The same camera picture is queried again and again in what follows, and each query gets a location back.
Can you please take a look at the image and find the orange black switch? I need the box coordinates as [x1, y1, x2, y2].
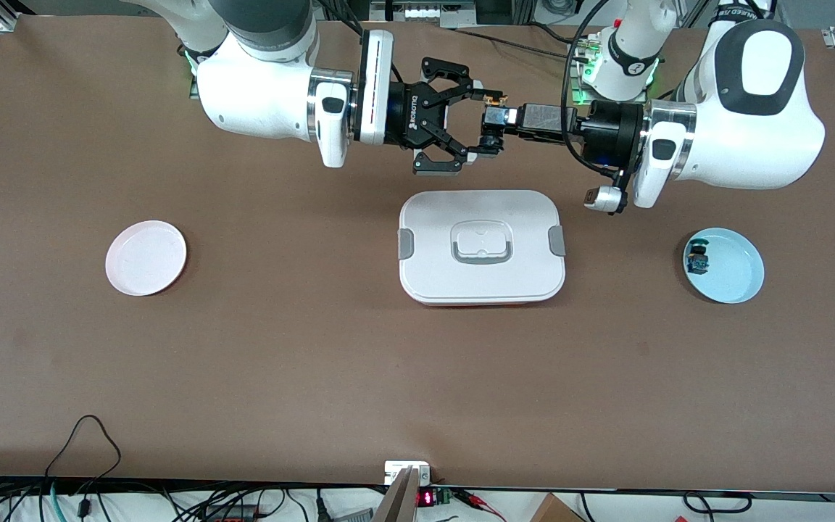
[477, 91, 511, 157]

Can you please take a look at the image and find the white lunch box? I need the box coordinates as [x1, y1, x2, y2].
[398, 190, 567, 306]

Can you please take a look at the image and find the brown cardboard box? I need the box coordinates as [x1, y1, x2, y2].
[530, 493, 585, 522]

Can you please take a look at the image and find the light blue round plate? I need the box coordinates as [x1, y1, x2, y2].
[683, 228, 765, 304]

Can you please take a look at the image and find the white round plate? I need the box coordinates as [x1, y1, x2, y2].
[105, 220, 188, 297]

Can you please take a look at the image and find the aluminium profile bar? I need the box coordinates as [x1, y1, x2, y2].
[373, 468, 418, 522]

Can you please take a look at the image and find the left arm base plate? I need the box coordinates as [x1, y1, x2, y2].
[570, 36, 650, 106]

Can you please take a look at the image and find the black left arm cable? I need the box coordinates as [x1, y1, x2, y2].
[562, 0, 643, 191]

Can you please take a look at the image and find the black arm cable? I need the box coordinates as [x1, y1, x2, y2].
[562, 0, 643, 191]
[315, 0, 369, 36]

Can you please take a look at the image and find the black cable on table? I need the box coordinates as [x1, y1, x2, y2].
[446, 22, 579, 60]

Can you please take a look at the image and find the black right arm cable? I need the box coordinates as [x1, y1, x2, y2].
[315, 0, 369, 36]

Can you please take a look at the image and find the blue switch module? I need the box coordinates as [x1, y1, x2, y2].
[686, 239, 712, 275]

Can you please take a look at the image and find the black coiled cable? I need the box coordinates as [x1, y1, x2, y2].
[682, 492, 753, 514]

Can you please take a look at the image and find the short aluminium rail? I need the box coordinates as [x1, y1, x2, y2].
[0, 0, 34, 33]

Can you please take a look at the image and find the thin black looped cable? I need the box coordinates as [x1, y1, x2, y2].
[44, 415, 122, 485]

